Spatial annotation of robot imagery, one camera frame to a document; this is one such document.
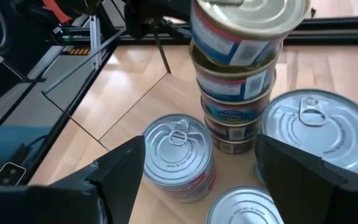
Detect green can silver lid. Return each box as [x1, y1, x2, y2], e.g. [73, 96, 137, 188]
[206, 185, 284, 224]

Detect teal tuna can silver lid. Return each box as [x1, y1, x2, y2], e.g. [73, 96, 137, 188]
[253, 88, 358, 184]

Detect black aluminium table frame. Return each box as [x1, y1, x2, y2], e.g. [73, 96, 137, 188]
[26, 15, 358, 187]

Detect black rail silver brackets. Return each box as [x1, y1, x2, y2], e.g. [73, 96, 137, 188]
[51, 14, 105, 71]

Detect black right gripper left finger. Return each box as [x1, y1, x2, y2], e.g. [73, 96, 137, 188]
[0, 135, 147, 224]

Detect red tuna can silver lid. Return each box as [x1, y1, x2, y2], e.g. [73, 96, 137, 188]
[154, 174, 216, 204]
[142, 113, 214, 189]

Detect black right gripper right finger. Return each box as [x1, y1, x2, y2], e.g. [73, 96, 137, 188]
[254, 133, 358, 224]

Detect small black box white rim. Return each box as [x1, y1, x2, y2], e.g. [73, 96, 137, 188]
[0, 161, 27, 188]

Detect wooden shelf black metal legs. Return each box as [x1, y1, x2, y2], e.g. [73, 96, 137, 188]
[42, 24, 358, 224]

